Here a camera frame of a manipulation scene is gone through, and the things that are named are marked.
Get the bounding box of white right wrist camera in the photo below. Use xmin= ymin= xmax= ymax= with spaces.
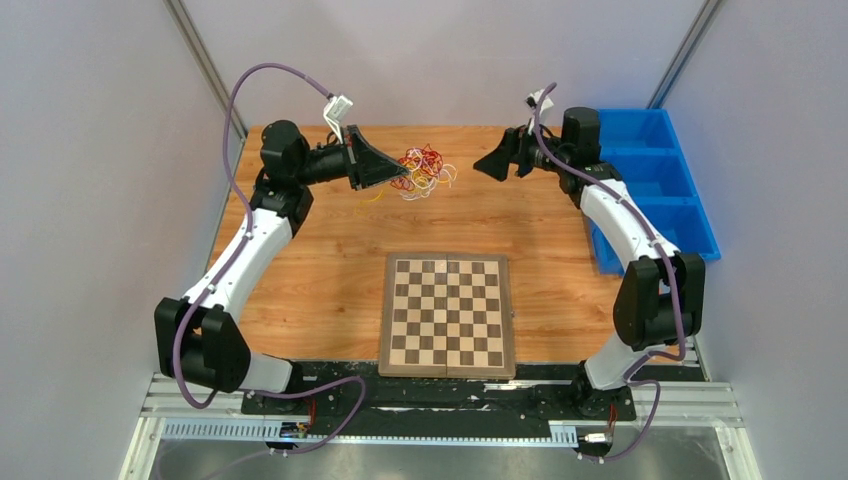
xmin=525 ymin=89 xmax=555 ymax=133

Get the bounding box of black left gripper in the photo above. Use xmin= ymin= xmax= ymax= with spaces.
xmin=294 ymin=126 xmax=408 ymax=191

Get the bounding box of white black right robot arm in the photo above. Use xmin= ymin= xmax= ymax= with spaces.
xmin=473 ymin=107 xmax=706 ymax=419

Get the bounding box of aluminium frame rail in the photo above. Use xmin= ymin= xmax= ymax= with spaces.
xmin=120 ymin=362 xmax=761 ymax=479

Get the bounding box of wooden chessboard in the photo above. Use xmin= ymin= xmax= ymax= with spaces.
xmin=378 ymin=252 xmax=517 ymax=380

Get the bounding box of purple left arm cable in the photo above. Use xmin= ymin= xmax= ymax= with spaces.
xmin=170 ymin=62 xmax=367 ymax=458

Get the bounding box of blue compartment bin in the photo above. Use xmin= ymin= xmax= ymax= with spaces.
xmin=599 ymin=109 xmax=721 ymax=262

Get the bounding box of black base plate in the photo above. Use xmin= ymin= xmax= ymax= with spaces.
xmin=241 ymin=361 xmax=636 ymax=438

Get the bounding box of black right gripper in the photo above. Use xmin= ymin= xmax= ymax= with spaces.
xmin=473 ymin=118 xmax=570 ymax=182

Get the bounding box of yellow cable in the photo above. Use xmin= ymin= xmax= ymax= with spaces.
xmin=356 ymin=158 xmax=455 ymax=215

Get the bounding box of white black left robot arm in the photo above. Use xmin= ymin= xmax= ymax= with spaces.
xmin=154 ymin=120 xmax=408 ymax=414

